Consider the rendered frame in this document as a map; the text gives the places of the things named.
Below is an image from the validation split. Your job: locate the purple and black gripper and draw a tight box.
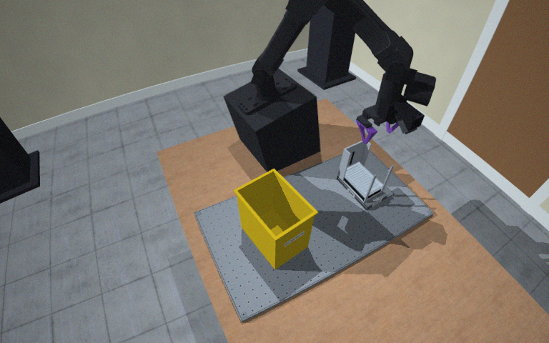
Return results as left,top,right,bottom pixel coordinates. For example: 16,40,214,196
356,93,400,144

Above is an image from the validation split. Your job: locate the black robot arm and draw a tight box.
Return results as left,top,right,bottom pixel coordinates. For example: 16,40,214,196
237,0,436,134

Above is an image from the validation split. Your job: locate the yellow open-top bin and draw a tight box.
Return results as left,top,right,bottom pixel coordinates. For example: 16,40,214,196
233,169,318,269

